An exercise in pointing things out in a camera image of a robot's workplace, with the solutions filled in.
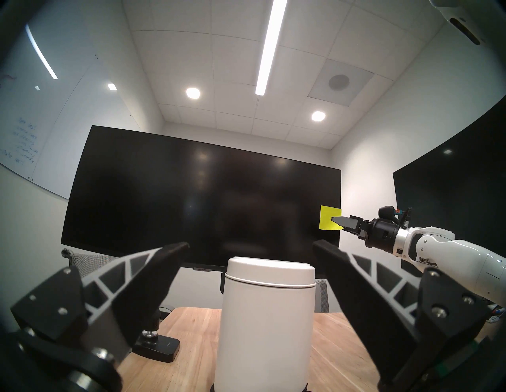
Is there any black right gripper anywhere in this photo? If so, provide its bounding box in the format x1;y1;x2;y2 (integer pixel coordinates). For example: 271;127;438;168
331;215;401;256

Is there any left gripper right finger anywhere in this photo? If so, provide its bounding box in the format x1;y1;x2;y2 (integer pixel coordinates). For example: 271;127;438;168
312;240;491;390

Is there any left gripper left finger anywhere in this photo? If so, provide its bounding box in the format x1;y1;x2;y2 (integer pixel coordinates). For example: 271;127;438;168
10;242;191;362

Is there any yellow sticky note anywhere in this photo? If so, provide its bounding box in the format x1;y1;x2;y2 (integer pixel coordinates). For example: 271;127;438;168
319;205;343;231

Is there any white pedal trash can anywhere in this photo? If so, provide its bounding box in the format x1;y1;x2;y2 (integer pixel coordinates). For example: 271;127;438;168
213;256;317;392

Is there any black curved computer monitor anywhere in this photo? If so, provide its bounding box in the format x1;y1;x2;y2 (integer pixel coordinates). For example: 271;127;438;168
60;125;342;277

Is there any grey mesh office chair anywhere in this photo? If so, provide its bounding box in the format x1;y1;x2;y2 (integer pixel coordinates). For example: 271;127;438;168
314;279;330;313
61;248;119;273

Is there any glass whiteboard with writing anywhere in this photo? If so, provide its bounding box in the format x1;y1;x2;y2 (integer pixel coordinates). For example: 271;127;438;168
0;24;131;200

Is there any linear ceiling light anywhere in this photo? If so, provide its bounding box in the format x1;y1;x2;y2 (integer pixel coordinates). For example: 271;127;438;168
255;0;288;96

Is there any white robot head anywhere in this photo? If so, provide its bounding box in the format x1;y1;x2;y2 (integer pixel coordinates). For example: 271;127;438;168
429;0;491;46

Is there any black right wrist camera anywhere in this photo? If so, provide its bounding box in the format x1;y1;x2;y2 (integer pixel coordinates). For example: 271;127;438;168
378;206;413;229

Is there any large black wall television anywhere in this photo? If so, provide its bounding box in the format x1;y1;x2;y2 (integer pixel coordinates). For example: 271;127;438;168
393;107;506;253

